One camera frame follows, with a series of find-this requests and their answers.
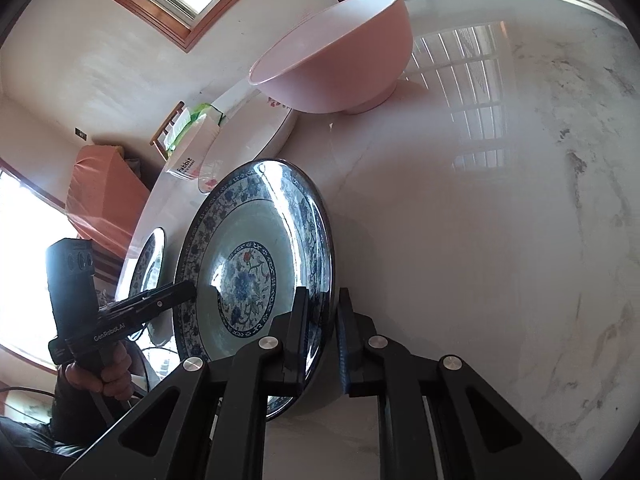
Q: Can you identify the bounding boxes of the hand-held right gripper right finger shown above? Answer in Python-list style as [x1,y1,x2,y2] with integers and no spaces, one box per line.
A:
[336,287,583,480]

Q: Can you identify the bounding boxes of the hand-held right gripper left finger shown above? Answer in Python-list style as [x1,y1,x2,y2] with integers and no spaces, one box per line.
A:
[60,286,313,480]

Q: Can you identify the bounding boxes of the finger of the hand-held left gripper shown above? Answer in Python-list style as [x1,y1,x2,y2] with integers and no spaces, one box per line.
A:
[107,280,198,333]

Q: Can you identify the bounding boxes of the small blue floral plate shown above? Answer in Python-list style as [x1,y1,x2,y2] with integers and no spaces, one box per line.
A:
[127,227,167,346]

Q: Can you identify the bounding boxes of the large white bowl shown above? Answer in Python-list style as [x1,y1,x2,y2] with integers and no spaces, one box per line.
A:
[166,127,223,182]

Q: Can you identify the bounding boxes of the pink bowl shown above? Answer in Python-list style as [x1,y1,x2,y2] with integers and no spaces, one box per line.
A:
[248,0,413,115]

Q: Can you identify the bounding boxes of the person's left forearm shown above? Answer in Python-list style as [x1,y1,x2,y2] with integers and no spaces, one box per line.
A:
[0,367,126,461]

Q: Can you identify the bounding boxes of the person's left hand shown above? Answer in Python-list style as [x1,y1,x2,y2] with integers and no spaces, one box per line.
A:
[66,342,136,402]

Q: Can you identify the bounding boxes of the orange covered furniture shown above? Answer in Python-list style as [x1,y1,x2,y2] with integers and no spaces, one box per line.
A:
[65,145,153,261]

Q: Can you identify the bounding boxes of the wooden framed window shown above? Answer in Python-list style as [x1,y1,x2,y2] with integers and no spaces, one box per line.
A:
[65,0,291,53]
[0,157,68,366]

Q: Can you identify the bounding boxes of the light wooden chair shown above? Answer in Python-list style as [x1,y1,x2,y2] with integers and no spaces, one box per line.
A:
[150,101,186,161]

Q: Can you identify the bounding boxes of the green tissue pack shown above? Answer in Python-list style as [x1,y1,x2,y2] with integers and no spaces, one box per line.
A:
[167,102,226,153]

